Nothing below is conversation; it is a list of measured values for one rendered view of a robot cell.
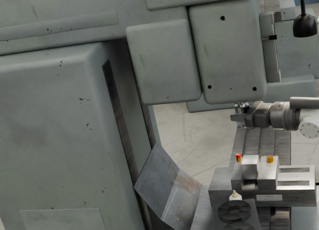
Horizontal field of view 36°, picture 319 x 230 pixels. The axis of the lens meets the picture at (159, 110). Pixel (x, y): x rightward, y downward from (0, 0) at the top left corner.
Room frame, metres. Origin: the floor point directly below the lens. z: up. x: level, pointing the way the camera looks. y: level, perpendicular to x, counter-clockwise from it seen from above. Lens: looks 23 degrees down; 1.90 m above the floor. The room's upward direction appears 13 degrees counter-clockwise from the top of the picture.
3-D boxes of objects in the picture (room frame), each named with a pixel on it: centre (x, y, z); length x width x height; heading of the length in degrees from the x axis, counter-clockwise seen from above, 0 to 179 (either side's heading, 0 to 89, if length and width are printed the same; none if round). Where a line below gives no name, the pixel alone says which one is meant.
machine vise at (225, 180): (1.42, -0.29, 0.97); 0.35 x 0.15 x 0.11; 69
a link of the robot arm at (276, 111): (1.36, -0.33, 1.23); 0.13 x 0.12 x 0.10; 144
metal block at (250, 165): (1.43, -0.26, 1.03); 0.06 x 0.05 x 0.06; 159
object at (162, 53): (1.48, -0.08, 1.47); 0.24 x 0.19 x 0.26; 161
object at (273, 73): (1.38, -0.36, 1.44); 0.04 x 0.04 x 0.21; 71
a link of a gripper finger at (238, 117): (1.39, -0.24, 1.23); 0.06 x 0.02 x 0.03; 54
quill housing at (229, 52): (1.42, -0.26, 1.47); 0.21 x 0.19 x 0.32; 161
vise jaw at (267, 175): (1.41, -0.31, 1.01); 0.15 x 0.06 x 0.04; 159
